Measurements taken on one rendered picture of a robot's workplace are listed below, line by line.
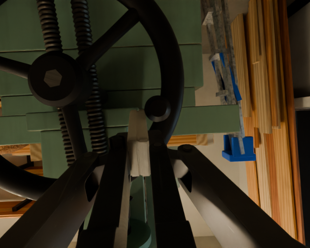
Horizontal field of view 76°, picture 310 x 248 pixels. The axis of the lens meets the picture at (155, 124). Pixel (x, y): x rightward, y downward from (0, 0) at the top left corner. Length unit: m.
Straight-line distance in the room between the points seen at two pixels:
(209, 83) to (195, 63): 2.62
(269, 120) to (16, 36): 1.64
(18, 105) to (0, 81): 0.06
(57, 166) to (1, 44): 0.29
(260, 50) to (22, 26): 1.61
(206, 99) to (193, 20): 2.58
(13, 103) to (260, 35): 1.69
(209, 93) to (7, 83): 2.75
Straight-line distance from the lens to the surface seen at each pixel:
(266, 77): 1.79
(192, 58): 0.44
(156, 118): 0.18
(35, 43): 0.50
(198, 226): 3.42
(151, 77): 0.42
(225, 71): 1.28
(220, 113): 0.44
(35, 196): 0.28
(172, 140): 0.58
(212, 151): 3.08
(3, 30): 0.54
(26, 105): 0.49
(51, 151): 0.36
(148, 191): 0.82
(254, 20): 1.85
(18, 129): 0.50
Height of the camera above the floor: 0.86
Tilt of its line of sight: 2 degrees up
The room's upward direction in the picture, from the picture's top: 177 degrees clockwise
